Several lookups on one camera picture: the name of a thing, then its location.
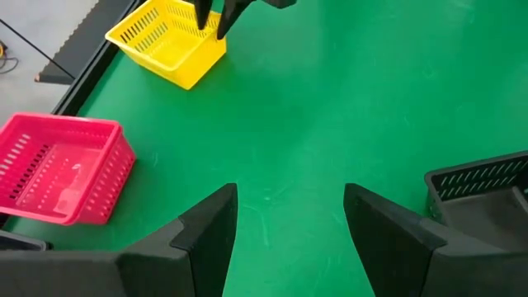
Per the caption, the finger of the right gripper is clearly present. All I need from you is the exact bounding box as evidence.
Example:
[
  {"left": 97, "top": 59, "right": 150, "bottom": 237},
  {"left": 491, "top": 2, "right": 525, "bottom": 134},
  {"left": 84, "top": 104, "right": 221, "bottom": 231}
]
[
  {"left": 193, "top": 0, "right": 215, "bottom": 31},
  {"left": 216, "top": 0, "right": 253, "bottom": 41}
]

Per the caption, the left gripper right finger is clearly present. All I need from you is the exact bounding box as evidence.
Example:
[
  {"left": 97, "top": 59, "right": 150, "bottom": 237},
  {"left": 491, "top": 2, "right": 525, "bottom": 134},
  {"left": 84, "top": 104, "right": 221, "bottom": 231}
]
[{"left": 343, "top": 182, "right": 528, "bottom": 297}]

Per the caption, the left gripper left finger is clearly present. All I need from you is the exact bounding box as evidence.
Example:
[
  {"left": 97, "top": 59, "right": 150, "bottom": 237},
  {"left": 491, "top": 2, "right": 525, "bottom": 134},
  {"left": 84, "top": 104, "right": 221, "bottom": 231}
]
[{"left": 0, "top": 182, "right": 239, "bottom": 297}]

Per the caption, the yellow plastic basket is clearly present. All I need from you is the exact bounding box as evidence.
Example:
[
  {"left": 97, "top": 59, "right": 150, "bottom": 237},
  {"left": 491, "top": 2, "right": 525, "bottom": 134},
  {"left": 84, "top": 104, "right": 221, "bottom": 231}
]
[{"left": 104, "top": 0, "right": 228, "bottom": 91}]

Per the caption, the black plastic basket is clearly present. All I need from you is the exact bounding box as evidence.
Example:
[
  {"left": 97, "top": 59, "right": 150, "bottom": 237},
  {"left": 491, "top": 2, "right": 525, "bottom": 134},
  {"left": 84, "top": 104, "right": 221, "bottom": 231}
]
[
  {"left": 423, "top": 150, "right": 528, "bottom": 253},
  {"left": 0, "top": 229, "right": 53, "bottom": 252}
]

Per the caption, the red plastic basket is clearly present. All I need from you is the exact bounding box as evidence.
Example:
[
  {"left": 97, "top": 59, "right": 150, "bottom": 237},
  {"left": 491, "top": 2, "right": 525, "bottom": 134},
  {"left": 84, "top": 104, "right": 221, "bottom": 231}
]
[
  {"left": 61, "top": 123, "right": 137, "bottom": 227},
  {"left": 0, "top": 111, "right": 135, "bottom": 226}
]

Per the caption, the black table frame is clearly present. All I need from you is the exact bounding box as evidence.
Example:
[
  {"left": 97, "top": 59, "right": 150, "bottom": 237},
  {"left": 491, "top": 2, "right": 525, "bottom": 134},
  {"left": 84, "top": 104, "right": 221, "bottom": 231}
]
[{"left": 51, "top": 0, "right": 144, "bottom": 117}]

